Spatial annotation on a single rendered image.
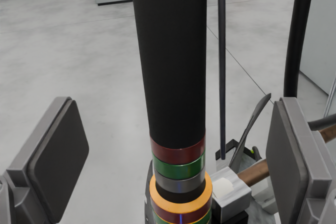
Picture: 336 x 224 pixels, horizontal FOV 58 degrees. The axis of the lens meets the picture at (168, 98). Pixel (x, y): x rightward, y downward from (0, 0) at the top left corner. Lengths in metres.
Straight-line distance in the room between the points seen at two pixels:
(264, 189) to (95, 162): 1.88
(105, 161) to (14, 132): 0.98
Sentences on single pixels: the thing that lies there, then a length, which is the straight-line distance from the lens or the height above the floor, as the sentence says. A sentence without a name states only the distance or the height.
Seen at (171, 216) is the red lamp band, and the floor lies 1.56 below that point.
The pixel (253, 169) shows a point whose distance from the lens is 0.27.
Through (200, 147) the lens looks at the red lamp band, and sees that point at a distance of 0.18.
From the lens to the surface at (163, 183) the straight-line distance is 0.20.
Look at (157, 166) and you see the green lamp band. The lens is 0.19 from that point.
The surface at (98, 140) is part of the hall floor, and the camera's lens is 2.67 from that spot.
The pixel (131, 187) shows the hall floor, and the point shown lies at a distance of 2.26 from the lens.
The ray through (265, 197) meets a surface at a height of 1.13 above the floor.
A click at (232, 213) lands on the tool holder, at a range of 0.26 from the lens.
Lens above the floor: 1.73
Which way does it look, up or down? 35 degrees down
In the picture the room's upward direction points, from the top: 4 degrees counter-clockwise
